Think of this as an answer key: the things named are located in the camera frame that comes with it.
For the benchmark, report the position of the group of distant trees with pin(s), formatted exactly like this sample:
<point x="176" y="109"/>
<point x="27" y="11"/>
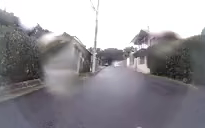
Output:
<point x="110" y="55"/>

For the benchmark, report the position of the house with dark roof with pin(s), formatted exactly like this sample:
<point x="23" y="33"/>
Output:
<point x="80" y="55"/>

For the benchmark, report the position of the tall utility pole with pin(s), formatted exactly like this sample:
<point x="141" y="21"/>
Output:
<point x="95" y="40"/>

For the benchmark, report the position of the pale house with overhanging roof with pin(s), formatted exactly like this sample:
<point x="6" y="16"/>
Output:
<point x="141" y="62"/>

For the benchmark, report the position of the grey asphalt road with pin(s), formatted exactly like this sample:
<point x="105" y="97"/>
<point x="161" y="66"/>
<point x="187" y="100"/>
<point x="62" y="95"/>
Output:
<point x="123" y="100"/>

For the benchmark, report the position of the dark green hedge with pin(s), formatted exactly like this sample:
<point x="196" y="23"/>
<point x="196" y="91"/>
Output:
<point x="180" y="65"/>

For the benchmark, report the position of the grey kerb strip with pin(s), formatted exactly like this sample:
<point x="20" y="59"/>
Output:
<point x="13" y="88"/>

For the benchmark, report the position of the tall green hedge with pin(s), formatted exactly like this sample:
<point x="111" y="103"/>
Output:
<point x="10" y="56"/>

